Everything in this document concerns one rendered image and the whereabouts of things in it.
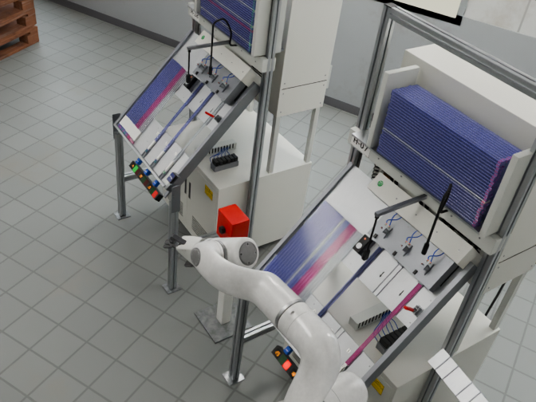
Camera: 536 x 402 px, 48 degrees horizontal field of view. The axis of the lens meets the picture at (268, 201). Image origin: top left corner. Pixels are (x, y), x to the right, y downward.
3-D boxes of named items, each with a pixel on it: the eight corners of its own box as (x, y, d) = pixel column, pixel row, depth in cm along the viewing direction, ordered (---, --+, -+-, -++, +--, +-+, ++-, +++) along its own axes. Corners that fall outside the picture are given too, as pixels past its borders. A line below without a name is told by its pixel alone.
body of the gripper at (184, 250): (230, 253, 170) (206, 253, 178) (206, 230, 165) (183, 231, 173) (217, 275, 167) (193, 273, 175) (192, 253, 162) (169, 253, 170)
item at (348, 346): (343, 402, 226) (339, 401, 223) (250, 287, 267) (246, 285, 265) (377, 365, 224) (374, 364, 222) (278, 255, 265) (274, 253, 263)
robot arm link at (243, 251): (202, 270, 161) (230, 267, 167) (234, 272, 151) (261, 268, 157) (200, 238, 161) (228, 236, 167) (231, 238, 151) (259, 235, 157)
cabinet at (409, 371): (364, 467, 282) (396, 388, 244) (280, 358, 325) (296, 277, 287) (459, 407, 313) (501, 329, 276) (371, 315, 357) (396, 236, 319)
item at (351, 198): (412, 331, 224) (408, 329, 220) (308, 226, 265) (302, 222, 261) (474, 265, 221) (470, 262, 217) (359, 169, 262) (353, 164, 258)
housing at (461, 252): (467, 274, 222) (457, 264, 211) (380, 199, 253) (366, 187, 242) (482, 258, 221) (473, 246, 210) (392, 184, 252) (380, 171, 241)
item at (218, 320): (214, 344, 328) (225, 235, 280) (194, 313, 343) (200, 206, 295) (252, 328, 340) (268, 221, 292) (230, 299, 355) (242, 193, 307)
